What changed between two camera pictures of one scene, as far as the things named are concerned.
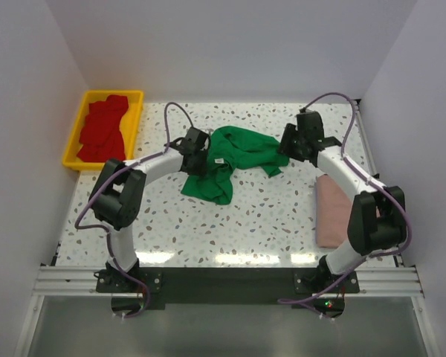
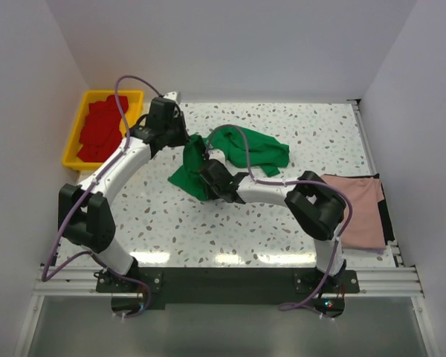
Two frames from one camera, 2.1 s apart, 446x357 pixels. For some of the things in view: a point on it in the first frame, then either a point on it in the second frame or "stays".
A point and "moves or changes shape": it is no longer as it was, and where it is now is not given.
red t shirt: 101,139 stays
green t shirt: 230,147 moves or changes shape
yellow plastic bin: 106,127 stays
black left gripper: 195,172 -> 178,117
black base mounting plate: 135,291 stays
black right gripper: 289,132 -> 212,195
